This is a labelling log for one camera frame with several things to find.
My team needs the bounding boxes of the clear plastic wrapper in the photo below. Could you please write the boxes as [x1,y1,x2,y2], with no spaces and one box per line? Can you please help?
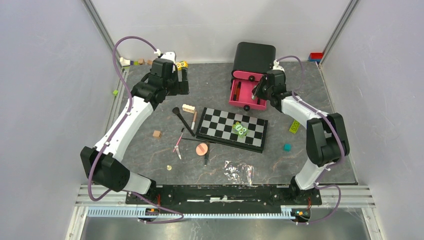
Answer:
[224,160,255,186]

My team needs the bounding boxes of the dark red pencil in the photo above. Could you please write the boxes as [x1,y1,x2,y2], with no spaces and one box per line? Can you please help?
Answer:
[232,81,242,102]

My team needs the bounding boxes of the black white chessboard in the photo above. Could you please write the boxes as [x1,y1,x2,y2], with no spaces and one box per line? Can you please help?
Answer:
[195,107,269,153]

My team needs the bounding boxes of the green lego brick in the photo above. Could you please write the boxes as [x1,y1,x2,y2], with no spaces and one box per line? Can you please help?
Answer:
[288,120,301,134]

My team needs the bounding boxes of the green owl toy block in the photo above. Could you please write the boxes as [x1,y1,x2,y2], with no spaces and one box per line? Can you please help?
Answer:
[232,121,249,138]

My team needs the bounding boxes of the teal cube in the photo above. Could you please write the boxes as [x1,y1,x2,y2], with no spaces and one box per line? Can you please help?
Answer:
[283,143,292,152]

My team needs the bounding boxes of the brown wooden cube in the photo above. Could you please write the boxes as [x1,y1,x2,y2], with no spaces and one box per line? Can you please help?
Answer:
[152,130,162,139]

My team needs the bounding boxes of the white toy block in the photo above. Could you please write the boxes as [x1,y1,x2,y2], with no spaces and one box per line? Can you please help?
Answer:
[119,57,132,67]

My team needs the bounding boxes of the red blue blocks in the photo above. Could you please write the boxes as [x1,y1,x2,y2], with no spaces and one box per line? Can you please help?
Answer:
[308,52,324,63]

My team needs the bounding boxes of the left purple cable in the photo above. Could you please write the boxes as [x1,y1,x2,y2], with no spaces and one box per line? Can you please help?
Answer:
[87,35,185,225]

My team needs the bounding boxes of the yellow toy block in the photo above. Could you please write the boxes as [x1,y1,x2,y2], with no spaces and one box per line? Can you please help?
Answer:
[176,61,188,71]

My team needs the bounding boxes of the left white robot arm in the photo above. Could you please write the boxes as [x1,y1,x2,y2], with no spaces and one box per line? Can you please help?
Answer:
[80,51,189,204]

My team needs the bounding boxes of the beige white makeup pen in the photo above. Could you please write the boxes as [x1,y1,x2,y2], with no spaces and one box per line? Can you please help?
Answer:
[190,110,198,130]

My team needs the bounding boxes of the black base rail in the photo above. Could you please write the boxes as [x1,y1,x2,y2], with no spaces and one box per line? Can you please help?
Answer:
[144,184,322,215]

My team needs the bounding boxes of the black eyeliner pencil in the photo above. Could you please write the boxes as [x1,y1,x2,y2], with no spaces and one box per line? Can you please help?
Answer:
[204,142,211,166]

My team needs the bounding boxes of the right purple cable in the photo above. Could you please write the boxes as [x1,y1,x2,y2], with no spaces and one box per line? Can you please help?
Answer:
[274,54,347,225]

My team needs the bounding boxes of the white lego brick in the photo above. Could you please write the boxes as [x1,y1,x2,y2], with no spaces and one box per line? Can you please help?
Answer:
[182,104,196,114]

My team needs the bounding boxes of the black drawer cabinet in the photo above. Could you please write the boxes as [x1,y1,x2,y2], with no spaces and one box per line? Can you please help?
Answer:
[231,41,277,82]

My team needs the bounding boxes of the purple cable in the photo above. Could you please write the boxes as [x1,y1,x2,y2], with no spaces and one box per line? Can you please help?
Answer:
[274,54,347,225]
[87,35,185,225]

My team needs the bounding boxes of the round pink powder puff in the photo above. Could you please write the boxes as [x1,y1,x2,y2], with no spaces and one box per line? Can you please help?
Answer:
[195,142,209,156]

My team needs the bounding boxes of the black makeup brush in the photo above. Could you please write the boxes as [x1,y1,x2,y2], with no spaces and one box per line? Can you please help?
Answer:
[172,107,196,137]

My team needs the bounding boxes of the pink lip gloss wand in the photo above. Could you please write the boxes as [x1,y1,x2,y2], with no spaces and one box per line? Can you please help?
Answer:
[172,127,185,160]

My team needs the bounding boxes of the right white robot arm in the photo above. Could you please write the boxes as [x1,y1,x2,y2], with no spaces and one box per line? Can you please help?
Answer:
[252,64,350,204]

